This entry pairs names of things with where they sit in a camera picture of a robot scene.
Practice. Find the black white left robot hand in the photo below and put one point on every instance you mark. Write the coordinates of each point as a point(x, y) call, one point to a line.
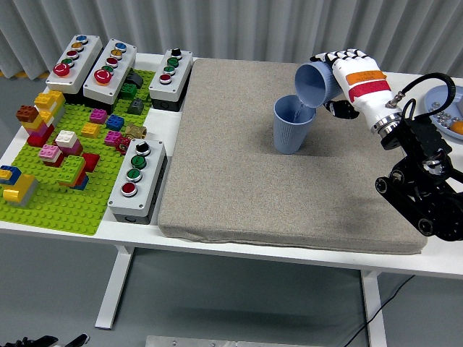
point(40, 341)

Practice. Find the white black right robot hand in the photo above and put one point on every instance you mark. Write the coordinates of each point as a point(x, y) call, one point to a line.
point(365, 90)

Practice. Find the blue ribbed plastic cup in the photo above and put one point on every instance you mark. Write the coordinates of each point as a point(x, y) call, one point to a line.
point(313, 85)
point(289, 137)

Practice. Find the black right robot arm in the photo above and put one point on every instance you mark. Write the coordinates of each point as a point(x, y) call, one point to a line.
point(419, 133)

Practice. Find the light blue plate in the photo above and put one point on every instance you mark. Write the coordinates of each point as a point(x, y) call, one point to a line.
point(439, 94)

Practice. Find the white table leg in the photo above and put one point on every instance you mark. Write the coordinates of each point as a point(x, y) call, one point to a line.
point(374, 311)
point(115, 285)

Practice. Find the small grey block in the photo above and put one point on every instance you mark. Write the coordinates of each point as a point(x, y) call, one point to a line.
point(460, 106)

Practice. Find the small orange item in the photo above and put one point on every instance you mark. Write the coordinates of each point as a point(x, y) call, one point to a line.
point(458, 127)

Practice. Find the green studded baseplate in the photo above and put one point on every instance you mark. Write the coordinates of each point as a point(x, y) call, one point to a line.
point(54, 213)

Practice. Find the grey-brown fabric mat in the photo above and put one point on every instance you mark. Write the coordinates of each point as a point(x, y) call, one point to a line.
point(235, 162)

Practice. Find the blue yellow grey brick stack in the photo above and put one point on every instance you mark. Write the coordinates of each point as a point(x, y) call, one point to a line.
point(20, 188)

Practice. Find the white pleated curtain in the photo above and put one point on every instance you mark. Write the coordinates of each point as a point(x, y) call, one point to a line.
point(217, 29)

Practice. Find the green orange blue brick stack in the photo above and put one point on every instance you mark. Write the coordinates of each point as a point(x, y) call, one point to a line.
point(71, 171)

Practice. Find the grey four-button control box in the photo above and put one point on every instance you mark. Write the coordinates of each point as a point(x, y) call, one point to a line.
point(148, 184)
point(179, 79)

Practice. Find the pink red brick stack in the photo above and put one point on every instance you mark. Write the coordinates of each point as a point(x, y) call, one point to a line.
point(50, 154)

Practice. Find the red toy brick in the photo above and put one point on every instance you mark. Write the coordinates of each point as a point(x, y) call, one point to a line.
point(91, 161)

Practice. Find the white pink brick stack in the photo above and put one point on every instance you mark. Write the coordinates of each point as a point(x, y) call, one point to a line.
point(68, 141)

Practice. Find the magenta toy brick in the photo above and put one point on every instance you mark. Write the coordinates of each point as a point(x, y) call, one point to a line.
point(112, 138)
point(98, 116)

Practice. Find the yellow toy brick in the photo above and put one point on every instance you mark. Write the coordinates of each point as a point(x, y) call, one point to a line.
point(90, 130)

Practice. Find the yellow white red brick tower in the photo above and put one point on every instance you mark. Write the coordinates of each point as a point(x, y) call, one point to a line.
point(45, 123)

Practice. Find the brown toy brick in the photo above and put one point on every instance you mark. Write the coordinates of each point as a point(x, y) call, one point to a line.
point(26, 114)

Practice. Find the grey sloped toy brick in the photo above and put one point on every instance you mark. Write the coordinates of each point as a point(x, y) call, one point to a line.
point(136, 107)

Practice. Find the dark grey curved piece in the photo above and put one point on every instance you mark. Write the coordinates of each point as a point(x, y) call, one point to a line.
point(135, 79)

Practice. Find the brass pipe fitting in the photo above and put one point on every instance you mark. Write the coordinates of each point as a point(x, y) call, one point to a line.
point(135, 131)

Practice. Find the blue toy brick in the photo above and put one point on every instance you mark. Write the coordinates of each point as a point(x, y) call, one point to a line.
point(115, 122)

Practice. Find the dark green toy brick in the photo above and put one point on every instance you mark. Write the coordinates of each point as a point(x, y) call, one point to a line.
point(128, 91)

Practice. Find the grey five-button control box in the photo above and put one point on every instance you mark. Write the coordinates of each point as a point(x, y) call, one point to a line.
point(115, 76)
point(77, 68)

